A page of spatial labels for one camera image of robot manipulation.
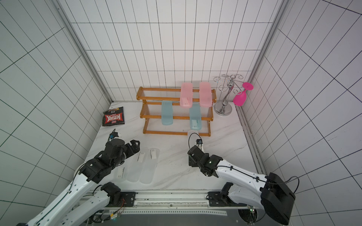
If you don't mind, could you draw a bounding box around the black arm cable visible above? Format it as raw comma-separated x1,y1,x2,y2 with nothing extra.
66,163,85,193
188,132,300,195

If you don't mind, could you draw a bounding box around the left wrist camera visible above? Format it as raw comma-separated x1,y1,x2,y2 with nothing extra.
108,131,119,141

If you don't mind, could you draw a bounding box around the chrome glass holder stand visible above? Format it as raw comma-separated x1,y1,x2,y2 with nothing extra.
213,74,244,116

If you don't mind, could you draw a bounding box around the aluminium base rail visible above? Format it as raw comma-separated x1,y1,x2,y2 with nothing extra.
70,190,255,217

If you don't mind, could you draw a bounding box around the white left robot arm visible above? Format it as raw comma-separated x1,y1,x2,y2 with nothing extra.
26,137,140,226

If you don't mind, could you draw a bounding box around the wooden three-tier shelf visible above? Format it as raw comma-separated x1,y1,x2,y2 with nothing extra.
136,87,216,137

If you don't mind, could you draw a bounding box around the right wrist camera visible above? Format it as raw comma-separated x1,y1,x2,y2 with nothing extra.
196,139,203,146

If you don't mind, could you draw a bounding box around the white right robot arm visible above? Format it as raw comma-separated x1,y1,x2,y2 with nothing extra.
188,146,296,226

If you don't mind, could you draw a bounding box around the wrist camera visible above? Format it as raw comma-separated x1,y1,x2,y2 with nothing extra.
196,139,203,146
108,131,119,141

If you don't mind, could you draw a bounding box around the pink plastic wine glass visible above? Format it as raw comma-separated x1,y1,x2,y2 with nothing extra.
233,82,254,106

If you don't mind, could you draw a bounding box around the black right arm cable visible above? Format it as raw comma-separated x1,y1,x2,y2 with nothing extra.
188,132,300,195

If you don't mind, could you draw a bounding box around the clear pencil case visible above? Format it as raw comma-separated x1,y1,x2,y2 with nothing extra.
187,130,200,142
127,147,149,183
139,148,160,185
114,162,128,183

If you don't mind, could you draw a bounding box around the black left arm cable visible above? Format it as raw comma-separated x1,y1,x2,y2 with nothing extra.
66,163,85,193

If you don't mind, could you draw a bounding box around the black red snack bag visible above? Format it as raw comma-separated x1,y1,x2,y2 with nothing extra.
102,107,125,126

